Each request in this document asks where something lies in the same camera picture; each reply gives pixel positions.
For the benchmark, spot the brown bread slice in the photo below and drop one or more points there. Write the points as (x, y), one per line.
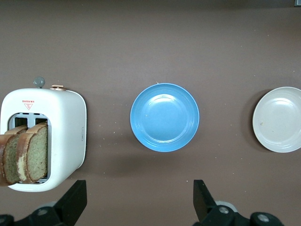
(37, 153)
(10, 160)

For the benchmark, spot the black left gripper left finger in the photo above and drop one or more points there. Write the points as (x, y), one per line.
(75, 197)

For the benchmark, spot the metal table edge bracket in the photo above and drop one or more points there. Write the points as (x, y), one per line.
(298, 2)

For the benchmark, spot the beige plate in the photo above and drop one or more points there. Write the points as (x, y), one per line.
(279, 120)

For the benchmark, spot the blue plate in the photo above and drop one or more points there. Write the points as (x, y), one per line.
(164, 117)

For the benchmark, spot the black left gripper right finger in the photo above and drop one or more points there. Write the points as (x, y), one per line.
(202, 200)

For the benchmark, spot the white toaster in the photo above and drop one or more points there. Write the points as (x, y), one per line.
(65, 131)

